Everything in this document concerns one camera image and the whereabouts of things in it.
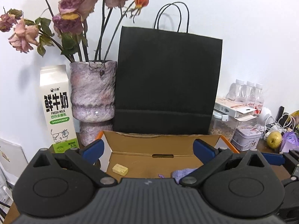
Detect purple knitted cloth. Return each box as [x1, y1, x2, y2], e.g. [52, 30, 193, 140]
[171, 168, 196, 184]

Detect yellow eraser block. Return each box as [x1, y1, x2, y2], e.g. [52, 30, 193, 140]
[112, 164, 129, 176]

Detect yellow green apple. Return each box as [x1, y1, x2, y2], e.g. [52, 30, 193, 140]
[266, 131, 282, 149]

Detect purple white tissue pack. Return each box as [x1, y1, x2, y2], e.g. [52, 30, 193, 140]
[279, 131, 299, 153]

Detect clear seed container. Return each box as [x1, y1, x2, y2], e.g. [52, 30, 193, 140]
[208, 110, 257, 141]

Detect white metal tin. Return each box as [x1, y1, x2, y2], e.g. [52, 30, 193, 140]
[231, 125, 261, 151]

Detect red cardboard box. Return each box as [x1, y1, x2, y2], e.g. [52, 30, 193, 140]
[96, 130, 238, 181]

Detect black charger plug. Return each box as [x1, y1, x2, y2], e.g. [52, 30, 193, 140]
[276, 106, 284, 122]

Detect colourful snack bag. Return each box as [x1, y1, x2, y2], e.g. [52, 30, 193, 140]
[291, 110, 299, 130]

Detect water bottle right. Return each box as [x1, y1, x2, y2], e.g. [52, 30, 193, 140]
[254, 83, 265, 115]

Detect water bottle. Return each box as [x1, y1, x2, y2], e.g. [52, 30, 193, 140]
[226, 79, 244, 102]
[242, 81, 255, 108]
[254, 83, 265, 115]

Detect water bottle left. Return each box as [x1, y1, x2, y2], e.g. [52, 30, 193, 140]
[226, 79, 244, 102]

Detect purple textured vase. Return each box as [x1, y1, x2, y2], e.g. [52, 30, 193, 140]
[70, 61, 117, 146]

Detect water bottle middle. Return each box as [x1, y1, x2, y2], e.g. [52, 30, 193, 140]
[242, 81, 255, 108]

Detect white green milk carton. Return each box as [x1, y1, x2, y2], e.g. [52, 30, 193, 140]
[40, 65, 79, 153]

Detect black paper bag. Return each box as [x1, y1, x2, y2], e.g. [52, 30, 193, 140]
[112, 1, 223, 136]

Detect dried rose bouquet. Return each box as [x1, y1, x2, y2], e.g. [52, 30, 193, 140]
[1, 0, 150, 63]

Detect white charging cable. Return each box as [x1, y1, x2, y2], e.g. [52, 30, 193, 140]
[263, 114, 296, 135]

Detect small white camera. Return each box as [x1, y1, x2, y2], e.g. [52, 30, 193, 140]
[257, 107, 272, 132]

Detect white wall panel box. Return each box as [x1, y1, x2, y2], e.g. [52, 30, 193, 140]
[0, 139, 28, 185]

